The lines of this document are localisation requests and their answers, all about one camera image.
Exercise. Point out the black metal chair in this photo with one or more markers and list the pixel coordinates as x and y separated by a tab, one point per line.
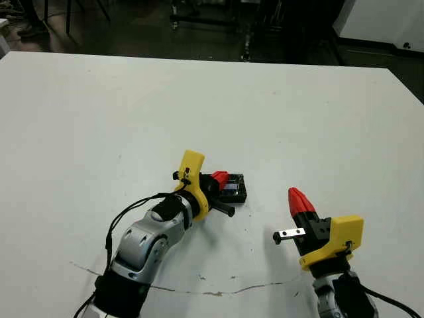
69	16

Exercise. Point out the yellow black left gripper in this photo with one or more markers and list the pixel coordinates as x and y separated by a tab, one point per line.
192	172

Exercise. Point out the black wheeled cart frame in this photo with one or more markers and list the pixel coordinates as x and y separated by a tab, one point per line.
205	21

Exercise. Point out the black box lid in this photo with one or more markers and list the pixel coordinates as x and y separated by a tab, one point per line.
238	195

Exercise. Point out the black stand with casters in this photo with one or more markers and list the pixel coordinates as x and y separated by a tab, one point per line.
247	46

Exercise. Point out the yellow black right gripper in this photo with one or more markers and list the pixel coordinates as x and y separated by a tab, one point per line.
344	235

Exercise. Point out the white cabinet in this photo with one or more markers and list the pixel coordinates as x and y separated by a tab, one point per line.
377	23

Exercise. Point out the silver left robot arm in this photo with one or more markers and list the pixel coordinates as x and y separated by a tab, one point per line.
142	238

